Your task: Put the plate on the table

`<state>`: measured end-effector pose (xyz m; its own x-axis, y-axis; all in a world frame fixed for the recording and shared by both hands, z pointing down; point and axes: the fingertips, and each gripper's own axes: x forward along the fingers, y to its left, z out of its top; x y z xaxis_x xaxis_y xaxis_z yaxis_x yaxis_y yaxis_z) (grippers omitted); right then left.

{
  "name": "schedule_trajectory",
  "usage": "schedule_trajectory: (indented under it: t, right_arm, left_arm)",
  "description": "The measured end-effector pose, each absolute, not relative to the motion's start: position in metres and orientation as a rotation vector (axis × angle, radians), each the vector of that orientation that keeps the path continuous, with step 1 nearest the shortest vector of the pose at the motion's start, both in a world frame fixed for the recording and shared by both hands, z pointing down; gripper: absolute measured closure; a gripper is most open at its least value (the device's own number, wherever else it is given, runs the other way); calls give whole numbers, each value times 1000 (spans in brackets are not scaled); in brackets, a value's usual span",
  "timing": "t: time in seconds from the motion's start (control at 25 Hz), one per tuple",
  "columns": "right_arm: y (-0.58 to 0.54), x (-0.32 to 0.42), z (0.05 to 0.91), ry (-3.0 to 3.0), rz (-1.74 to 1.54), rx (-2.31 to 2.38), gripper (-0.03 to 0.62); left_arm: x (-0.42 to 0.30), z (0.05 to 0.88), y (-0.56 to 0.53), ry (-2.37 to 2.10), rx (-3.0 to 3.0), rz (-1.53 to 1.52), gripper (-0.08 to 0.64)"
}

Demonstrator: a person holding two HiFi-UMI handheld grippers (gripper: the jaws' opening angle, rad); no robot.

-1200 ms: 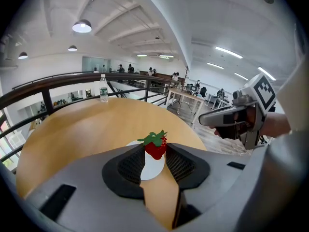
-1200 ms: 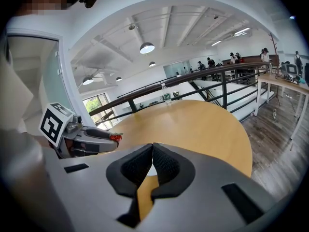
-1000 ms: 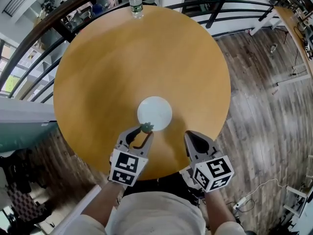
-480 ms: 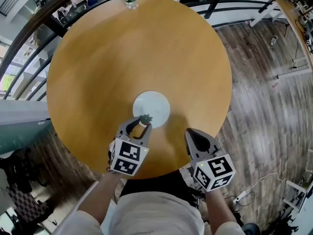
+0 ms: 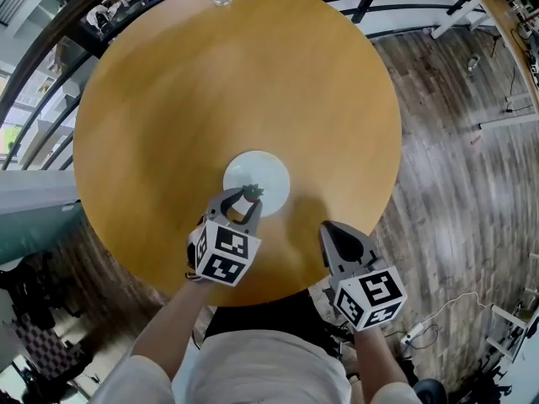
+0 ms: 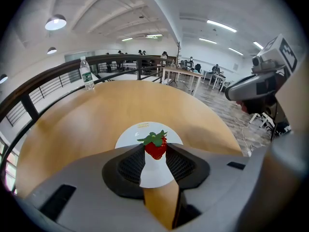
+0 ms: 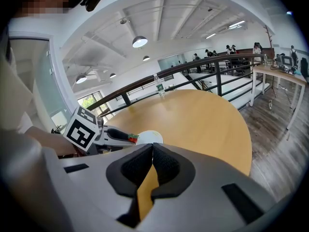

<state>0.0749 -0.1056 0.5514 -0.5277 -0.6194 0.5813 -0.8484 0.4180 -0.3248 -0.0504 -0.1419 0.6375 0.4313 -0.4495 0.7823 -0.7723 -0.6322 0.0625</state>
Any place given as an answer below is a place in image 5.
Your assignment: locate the white desk with wooden top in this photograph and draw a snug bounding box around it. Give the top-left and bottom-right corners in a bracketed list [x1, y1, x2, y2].
[431, 0, 539, 132]

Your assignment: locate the person's left forearm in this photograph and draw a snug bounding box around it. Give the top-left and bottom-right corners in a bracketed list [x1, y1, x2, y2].
[129, 276, 212, 380]

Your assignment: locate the dark metal railing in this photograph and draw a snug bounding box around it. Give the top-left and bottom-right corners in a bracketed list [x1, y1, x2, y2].
[0, 0, 489, 172]

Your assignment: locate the round wooden table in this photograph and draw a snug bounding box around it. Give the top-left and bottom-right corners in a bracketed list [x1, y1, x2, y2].
[72, 0, 403, 309]

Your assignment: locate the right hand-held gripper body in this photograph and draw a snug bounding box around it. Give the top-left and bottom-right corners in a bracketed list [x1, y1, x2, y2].
[323, 252, 408, 333]

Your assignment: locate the white round plate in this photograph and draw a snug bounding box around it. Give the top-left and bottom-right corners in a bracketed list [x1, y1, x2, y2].
[221, 150, 292, 218]

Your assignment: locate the red strawberry with green leaves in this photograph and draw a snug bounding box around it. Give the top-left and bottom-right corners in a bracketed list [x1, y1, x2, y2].
[241, 183, 266, 204]

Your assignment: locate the teal glass partition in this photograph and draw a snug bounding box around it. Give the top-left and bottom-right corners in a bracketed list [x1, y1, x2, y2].
[0, 169, 82, 265]

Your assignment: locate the person's right forearm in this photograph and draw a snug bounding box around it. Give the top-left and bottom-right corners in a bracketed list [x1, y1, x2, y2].
[352, 324, 408, 397]

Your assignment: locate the white power strip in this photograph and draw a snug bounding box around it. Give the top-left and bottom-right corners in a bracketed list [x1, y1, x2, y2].
[399, 322, 427, 345]

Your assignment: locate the person's white shirt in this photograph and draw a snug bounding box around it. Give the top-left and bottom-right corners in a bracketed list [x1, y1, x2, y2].
[94, 329, 429, 404]

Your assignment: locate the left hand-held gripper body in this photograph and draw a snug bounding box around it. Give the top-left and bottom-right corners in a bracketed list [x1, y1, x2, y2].
[187, 210, 263, 289]

